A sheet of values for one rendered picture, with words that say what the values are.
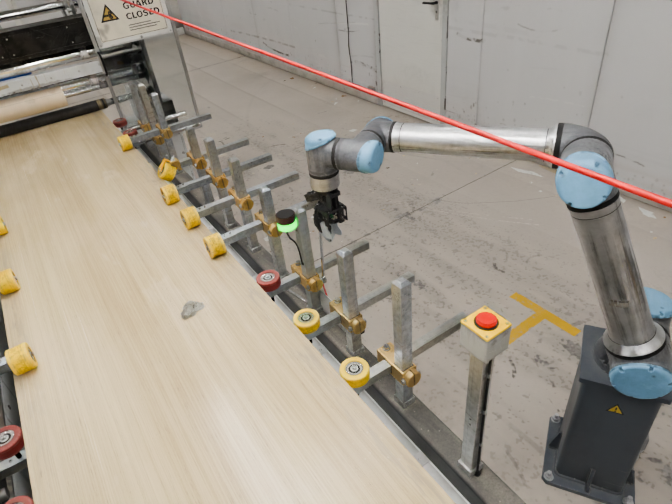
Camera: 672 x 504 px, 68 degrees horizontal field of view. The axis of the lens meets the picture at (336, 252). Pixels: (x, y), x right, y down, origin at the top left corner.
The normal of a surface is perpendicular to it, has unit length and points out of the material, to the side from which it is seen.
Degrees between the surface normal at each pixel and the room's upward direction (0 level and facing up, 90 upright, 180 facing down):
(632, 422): 90
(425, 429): 0
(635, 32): 90
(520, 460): 0
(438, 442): 0
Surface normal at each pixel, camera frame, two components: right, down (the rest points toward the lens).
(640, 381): -0.37, 0.64
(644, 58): -0.81, 0.41
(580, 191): -0.47, 0.46
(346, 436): -0.10, -0.80
